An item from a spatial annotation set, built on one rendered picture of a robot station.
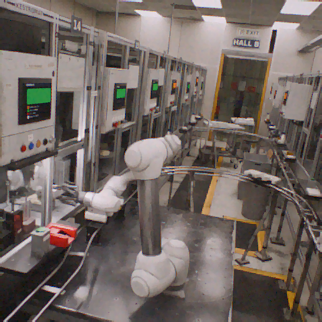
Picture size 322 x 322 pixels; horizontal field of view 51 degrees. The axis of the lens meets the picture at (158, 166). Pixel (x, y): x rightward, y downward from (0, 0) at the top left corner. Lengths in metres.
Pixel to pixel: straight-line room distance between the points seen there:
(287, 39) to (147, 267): 9.00
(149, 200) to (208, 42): 8.78
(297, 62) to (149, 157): 8.86
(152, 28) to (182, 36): 0.93
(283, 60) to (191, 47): 2.52
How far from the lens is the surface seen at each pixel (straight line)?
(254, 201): 4.82
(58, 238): 1.83
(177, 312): 1.85
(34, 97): 1.64
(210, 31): 10.19
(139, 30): 10.59
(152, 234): 1.64
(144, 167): 1.52
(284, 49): 10.15
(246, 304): 3.21
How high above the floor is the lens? 1.82
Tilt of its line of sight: 15 degrees down
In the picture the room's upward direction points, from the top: 7 degrees clockwise
